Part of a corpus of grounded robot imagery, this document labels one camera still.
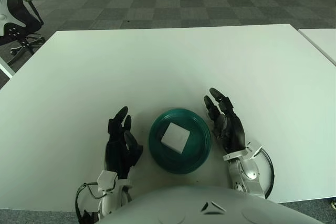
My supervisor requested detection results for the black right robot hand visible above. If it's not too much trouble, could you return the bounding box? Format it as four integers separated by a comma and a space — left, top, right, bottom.
203, 87, 247, 156

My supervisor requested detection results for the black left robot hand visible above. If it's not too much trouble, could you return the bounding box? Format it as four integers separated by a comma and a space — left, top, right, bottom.
104, 105, 144, 180

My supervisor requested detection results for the white square charger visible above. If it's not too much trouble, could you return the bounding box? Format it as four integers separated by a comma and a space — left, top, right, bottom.
160, 122, 191, 154

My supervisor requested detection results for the dark green round plate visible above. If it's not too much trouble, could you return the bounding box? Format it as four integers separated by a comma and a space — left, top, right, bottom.
148, 107, 212, 175

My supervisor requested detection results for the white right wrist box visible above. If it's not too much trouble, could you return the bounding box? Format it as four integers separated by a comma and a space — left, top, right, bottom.
245, 141, 263, 159

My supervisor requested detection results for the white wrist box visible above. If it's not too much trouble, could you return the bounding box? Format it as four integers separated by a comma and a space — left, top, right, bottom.
96, 170, 118, 192
245, 141, 263, 159

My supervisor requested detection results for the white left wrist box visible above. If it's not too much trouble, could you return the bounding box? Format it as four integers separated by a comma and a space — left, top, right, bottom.
96, 170, 118, 192

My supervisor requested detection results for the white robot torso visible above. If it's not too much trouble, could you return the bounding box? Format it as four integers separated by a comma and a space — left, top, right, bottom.
96, 185, 316, 224

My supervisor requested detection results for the white side table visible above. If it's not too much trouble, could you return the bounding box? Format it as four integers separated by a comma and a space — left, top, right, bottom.
298, 28, 336, 66

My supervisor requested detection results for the black office chair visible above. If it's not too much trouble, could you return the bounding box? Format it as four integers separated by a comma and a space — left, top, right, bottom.
0, 0, 46, 65

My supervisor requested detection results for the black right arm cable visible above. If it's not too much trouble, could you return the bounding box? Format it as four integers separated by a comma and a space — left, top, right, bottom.
258, 147, 275, 200

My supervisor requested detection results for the white desk frame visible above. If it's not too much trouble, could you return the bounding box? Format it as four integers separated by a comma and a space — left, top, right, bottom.
0, 57, 14, 79

